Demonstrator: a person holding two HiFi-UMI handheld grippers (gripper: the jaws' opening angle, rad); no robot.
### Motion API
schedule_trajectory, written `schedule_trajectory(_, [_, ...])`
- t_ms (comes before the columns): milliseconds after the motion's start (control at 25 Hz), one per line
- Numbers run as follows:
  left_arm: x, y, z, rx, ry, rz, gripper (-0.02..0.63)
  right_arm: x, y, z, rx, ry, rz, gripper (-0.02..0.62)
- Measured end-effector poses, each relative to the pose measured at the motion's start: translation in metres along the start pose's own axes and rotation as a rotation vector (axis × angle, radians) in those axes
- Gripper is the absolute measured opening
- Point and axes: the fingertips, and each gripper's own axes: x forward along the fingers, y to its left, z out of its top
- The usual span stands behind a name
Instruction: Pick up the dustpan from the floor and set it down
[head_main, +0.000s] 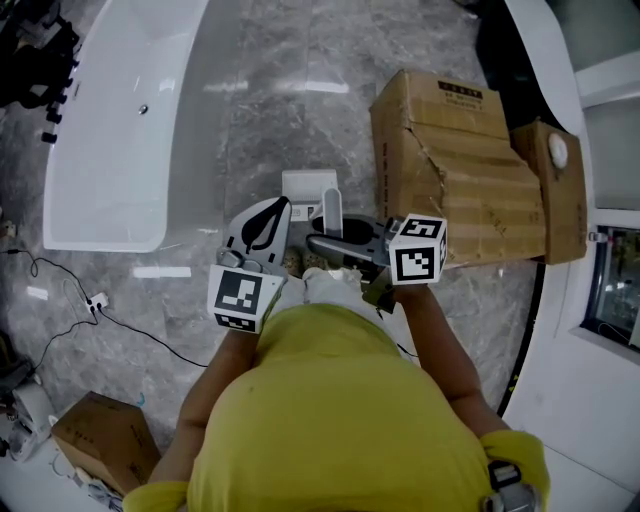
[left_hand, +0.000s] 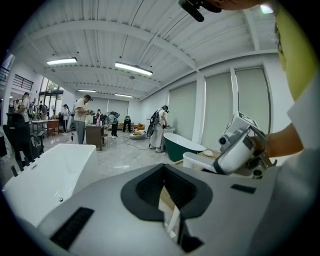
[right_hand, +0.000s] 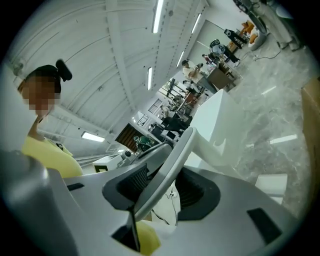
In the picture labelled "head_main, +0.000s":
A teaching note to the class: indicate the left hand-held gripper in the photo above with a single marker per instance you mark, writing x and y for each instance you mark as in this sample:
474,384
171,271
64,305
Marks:
237,295

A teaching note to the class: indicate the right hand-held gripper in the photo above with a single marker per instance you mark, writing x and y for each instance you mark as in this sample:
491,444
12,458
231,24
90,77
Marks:
415,265

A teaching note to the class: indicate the person's left forearm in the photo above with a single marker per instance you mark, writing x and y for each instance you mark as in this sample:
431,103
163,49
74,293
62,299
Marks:
210,395

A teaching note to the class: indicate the person's right forearm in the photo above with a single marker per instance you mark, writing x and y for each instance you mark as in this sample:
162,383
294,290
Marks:
445,360

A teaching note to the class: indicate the person's left shoe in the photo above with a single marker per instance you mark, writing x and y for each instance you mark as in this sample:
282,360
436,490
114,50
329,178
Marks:
292,261

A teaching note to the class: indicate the person's shoe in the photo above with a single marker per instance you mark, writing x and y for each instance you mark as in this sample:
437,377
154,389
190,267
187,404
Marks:
315,260
292,261

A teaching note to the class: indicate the person's right shoe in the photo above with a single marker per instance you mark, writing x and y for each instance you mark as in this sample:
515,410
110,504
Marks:
315,260

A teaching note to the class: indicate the person's light trousers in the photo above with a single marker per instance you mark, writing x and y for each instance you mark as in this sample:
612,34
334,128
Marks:
340,295

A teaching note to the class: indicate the large torn cardboard box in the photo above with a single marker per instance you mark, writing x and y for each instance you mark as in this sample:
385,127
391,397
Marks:
465,190

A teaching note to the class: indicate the white rectangular bathtub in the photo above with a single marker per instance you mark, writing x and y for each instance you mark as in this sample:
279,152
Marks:
115,150

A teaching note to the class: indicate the person's yellow shirt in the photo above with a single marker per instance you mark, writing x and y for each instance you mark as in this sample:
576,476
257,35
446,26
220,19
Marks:
340,420

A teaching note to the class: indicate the small teal hook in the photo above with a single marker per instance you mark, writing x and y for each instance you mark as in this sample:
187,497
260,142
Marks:
141,399

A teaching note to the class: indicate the narrow cardboard box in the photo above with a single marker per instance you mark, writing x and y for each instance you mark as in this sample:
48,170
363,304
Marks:
555,210

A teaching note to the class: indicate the white round disc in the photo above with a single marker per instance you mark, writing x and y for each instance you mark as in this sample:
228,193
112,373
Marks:
558,150

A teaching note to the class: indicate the cardboard box with dark print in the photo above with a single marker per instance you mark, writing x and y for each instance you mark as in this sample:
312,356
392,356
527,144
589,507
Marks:
105,440

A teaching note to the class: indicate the dark framed window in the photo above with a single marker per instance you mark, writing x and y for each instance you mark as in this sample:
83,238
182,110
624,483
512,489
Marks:
617,290

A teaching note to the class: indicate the black office chair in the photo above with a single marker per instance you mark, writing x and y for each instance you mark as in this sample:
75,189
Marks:
35,60

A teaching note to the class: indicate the small white appliance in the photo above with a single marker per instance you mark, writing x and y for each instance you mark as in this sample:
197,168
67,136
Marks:
30,420

